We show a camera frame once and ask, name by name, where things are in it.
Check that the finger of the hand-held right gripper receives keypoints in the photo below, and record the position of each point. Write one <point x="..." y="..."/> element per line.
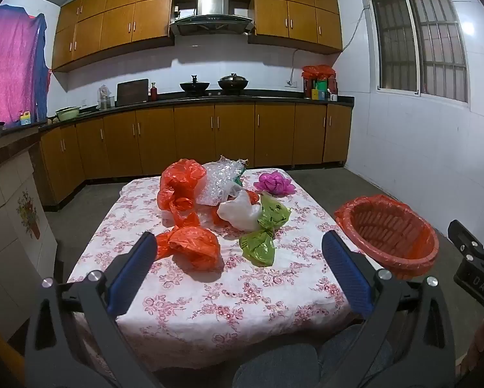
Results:
<point x="464" y="236"/>

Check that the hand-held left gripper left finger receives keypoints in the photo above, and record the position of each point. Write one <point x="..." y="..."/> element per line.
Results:
<point x="130" y="275"/>

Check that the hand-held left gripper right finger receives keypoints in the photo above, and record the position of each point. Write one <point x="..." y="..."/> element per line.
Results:
<point x="347" y="275"/>

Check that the red wastebasket with orange liner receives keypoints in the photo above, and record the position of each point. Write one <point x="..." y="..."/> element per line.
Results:
<point x="387" y="230"/>

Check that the knotted orange plastic bag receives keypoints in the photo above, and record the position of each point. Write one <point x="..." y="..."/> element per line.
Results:
<point x="193" y="246"/>

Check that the light green plastic bag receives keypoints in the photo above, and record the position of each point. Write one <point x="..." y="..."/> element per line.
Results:
<point x="258" y="246"/>

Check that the large orange plastic bag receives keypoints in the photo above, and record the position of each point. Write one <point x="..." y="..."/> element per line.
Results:
<point x="177" y="182"/>

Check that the pink plastic bag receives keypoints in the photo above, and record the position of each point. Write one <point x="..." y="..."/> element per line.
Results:
<point x="272" y="182"/>

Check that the white plastic bag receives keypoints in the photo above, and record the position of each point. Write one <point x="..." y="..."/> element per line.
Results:
<point x="237" y="212"/>

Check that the clear bubble wrap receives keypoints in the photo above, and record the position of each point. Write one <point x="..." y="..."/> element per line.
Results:
<point x="215" y="182"/>

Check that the dark green plastic bag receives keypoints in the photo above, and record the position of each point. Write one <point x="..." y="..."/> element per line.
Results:
<point x="238" y="180"/>

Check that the person's right leg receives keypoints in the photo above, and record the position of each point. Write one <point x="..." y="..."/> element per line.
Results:
<point x="347" y="351"/>

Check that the person's leg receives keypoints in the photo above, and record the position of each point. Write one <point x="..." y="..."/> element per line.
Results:
<point x="274" y="367"/>
<point x="347" y="351"/>

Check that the floral tablecloth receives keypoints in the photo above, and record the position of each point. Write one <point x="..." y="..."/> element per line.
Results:
<point x="209" y="303"/>

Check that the person's left leg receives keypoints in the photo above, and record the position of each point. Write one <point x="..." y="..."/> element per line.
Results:
<point x="274" y="367"/>

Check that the tiled counter with flower decal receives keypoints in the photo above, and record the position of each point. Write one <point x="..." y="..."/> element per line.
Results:
<point x="7" y="210"/>

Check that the wooden lower cabinets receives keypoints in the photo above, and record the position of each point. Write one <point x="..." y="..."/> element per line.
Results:
<point x="193" y="137"/>

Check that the wooden cabinets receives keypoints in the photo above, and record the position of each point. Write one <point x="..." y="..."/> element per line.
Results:
<point x="116" y="20"/>
<point x="193" y="137"/>

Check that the green basin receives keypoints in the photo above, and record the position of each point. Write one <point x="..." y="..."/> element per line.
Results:
<point x="68" y="114"/>

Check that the clear bagged jar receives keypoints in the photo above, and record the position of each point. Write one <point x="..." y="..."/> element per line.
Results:
<point x="104" y="99"/>

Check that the red bottle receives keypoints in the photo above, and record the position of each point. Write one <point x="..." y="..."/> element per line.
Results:
<point x="153" y="93"/>

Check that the dark cutting board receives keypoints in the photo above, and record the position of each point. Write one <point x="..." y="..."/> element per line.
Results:
<point x="132" y="92"/>

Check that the yellow jug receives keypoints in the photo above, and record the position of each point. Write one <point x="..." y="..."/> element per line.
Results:
<point x="25" y="119"/>

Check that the green box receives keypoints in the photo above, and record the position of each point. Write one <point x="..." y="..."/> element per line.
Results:
<point x="321" y="85"/>

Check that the red bag covered items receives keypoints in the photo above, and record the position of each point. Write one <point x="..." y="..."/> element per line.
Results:
<point x="307" y="87"/>

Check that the black kitchen countertop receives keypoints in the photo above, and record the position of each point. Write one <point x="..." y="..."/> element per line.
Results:
<point x="266" y="98"/>

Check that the barred window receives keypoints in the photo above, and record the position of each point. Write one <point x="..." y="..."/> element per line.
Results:
<point x="419" y="44"/>

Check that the red plastic bag cover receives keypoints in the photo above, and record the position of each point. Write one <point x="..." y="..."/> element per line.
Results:
<point x="318" y="71"/>

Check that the black wok with lid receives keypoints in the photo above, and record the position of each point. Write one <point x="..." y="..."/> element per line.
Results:
<point x="233" y="83"/>

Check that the pink and blue curtain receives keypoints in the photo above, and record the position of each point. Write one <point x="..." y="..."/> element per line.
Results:
<point x="11" y="64"/>

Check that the wooden upper cabinets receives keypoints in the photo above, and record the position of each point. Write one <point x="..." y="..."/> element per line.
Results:
<point x="116" y="20"/>

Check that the steel range hood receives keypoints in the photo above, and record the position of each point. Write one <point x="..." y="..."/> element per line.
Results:
<point x="212" y="16"/>

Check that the wall power outlet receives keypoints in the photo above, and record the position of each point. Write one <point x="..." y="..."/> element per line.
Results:
<point x="291" y="83"/>

